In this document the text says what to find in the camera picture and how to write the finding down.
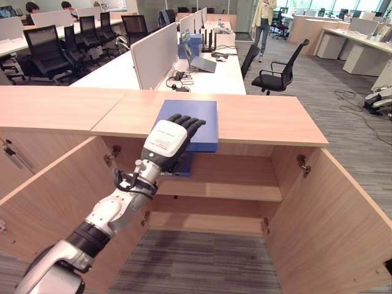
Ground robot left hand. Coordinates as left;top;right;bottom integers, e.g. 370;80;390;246
142;113;206;177

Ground blue folder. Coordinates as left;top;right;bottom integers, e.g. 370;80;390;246
152;99;219;178

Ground long white office desk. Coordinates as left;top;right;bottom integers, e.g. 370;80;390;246
69;20;247;96

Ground wooden cabinet shelf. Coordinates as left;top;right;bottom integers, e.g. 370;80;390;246
154;180;283;203

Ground open wooden office cabinet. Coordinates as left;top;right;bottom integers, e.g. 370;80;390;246
91;91;329;236

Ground black mesh office chair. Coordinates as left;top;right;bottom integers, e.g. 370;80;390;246
251;39;311;96

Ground wooden cabinet door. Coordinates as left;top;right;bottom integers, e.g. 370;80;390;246
263;146;392;294
0;136;151;294

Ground open grey laptop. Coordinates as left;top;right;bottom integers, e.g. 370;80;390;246
186;45;217;74

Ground large white desk partition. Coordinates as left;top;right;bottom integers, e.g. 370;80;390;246
130;22;179;91

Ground blue box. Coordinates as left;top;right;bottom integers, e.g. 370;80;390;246
178;32;203;59

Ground black router with antennas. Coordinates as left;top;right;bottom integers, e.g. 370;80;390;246
200;28;219;53

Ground small white desk partition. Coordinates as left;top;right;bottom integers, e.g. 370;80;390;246
179;13;196;35

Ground white box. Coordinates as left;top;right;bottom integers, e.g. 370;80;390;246
213;28;237;47

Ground standing person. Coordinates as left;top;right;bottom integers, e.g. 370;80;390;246
251;0;278;64

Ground seated person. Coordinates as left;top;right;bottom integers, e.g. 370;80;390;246
60;1;78;20
24;1;41;26

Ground white desk with pedestals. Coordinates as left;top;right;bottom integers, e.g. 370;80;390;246
315;26;392;77

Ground grey quadruped robot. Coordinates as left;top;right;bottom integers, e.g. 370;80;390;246
363;86;392;119

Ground black headset and cables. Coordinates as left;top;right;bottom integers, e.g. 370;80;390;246
165;70;194;93

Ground silver cabinet handle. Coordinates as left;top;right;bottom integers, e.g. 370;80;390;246
2;146;35;171

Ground black floor cable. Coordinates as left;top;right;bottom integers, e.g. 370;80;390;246
333;88;392;146

